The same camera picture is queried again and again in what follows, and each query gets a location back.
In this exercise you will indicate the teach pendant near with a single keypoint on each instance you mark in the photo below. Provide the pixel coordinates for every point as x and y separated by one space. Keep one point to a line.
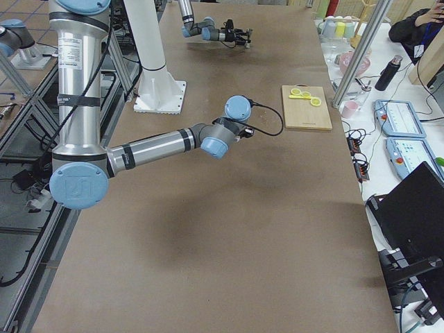
407 153

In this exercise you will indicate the wooden cutting board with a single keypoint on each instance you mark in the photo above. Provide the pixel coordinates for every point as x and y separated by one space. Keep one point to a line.
300 114

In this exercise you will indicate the black water bottle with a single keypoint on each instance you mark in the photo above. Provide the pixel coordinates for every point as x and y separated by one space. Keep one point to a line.
388 73

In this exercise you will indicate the aluminium frame post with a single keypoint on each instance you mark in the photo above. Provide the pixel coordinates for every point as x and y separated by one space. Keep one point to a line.
377 17

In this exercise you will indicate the black power strip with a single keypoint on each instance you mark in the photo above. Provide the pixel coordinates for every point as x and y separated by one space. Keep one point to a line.
359 160

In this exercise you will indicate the person in background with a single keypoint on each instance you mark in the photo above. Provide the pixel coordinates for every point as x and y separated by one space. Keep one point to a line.
416 32

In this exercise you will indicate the teach pendant far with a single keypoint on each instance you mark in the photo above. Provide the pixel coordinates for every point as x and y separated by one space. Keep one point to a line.
398 119

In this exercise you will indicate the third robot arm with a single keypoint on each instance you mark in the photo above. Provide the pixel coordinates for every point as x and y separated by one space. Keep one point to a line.
15 35

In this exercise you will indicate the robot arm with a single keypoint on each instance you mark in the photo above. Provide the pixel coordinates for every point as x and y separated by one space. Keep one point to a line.
82 165
206 28

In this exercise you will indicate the black monitor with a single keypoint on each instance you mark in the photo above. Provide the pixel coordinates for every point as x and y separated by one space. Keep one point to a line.
411 215

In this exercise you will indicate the pink cup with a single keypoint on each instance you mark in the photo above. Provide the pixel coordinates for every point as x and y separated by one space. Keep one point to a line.
349 109

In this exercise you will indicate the teach pendant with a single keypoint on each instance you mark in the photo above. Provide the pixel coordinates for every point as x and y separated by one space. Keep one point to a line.
398 119
407 153

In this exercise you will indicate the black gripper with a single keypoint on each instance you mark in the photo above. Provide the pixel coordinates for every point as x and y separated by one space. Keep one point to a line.
232 35
243 132

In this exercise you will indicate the green plastic tool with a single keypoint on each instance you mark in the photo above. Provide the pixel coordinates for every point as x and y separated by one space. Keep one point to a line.
439 161

